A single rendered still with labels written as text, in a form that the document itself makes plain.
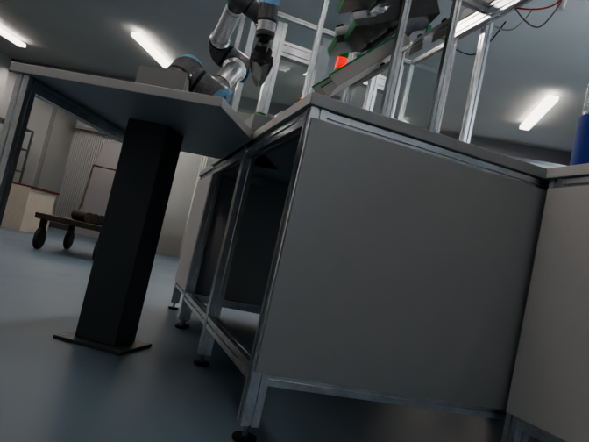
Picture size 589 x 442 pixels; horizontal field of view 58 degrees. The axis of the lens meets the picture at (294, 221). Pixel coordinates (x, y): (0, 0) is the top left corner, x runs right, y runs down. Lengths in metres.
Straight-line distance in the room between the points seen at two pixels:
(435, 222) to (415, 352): 0.35
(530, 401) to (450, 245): 0.45
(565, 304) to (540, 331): 0.10
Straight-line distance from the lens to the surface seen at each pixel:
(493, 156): 1.58
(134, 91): 1.69
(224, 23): 2.46
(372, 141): 1.39
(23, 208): 8.85
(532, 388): 1.58
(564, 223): 1.59
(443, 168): 1.48
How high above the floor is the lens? 0.45
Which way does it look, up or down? 4 degrees up
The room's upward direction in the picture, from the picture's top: 13 degrees clockwise
